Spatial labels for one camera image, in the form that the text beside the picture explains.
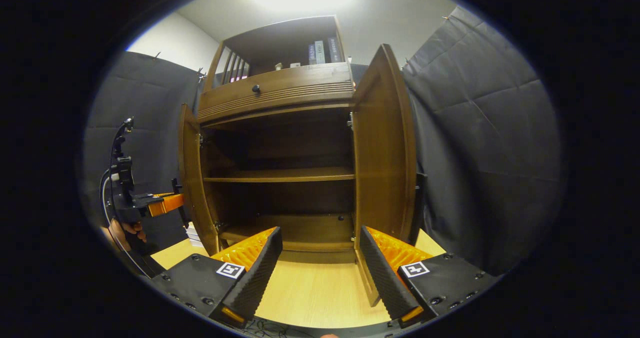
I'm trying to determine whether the wooden double-door shoe cabinet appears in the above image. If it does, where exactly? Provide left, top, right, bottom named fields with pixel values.
left=178, top=15, right=418, bottom=309

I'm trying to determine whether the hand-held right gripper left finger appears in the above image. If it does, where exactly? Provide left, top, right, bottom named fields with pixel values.
left=150, top=227, right=284, bottom=329

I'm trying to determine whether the black door handle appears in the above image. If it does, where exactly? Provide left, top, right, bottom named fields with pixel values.
left=171, top=178, right=191, bottom=229

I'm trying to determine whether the wooden cabinet drawer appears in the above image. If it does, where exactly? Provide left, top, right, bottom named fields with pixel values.
left=197, top=62, right=356, bottom=125

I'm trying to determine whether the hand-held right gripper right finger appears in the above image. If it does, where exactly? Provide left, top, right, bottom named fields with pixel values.
left=359, top=225, right=501, bottom=329

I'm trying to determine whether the wooden shoe cabinet door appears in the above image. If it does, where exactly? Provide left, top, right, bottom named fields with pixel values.
left=178, top=103, right=221, bottom=256
left=352, top=43, right=418, bottom=308

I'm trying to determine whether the wooden cabinet shelf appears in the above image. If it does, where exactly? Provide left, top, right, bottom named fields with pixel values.
left=204, top=167, right=357, bottom=183

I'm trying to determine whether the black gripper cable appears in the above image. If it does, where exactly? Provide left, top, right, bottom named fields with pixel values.
left=99, top=167, right=152, bottom=279

